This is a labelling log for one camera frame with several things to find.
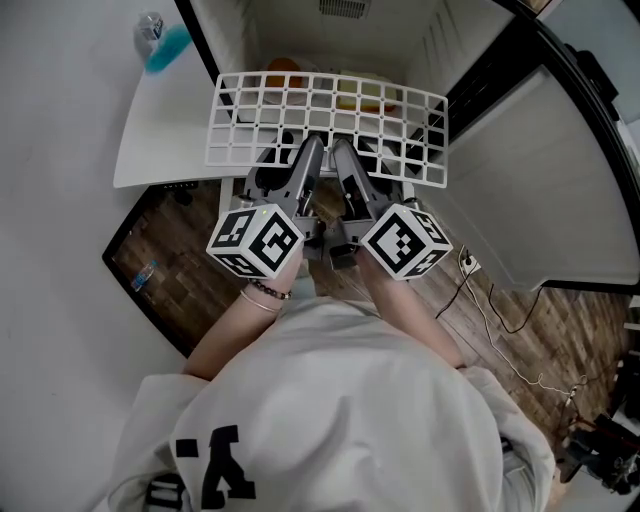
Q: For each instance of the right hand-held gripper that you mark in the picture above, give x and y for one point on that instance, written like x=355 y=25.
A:
x=405 y=240

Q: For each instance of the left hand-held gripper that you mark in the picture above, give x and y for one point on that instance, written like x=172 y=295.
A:
x=260 y=240

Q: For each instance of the white wire rack shelf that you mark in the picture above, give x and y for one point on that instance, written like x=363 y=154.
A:
x=284 y=106

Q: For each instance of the person's left forearm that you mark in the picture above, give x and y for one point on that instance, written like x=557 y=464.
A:
x=230 y=340

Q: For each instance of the person's right forearm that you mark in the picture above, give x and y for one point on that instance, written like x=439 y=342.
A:
x=410 y=320

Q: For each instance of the white mini fridge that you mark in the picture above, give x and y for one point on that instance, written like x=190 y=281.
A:
x=380 y=40

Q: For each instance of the yellow sandwich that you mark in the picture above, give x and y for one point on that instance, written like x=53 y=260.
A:
x=370 y=90

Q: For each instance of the gold bangle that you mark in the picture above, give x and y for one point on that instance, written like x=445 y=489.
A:
x=260 y=302

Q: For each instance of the white standing desk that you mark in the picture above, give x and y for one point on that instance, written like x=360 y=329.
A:
x=165 y=125

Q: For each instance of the clear plastic water bottle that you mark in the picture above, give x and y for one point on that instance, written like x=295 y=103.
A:
x=145 y=275

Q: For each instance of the bottle of blue liquid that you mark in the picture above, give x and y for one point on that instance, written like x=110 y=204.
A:
x=165 y=45

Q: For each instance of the person's white printed shirt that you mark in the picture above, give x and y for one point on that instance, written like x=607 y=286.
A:
x=325 y=400

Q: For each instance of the black equipment pile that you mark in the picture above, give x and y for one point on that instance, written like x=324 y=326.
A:
x=605 y=450

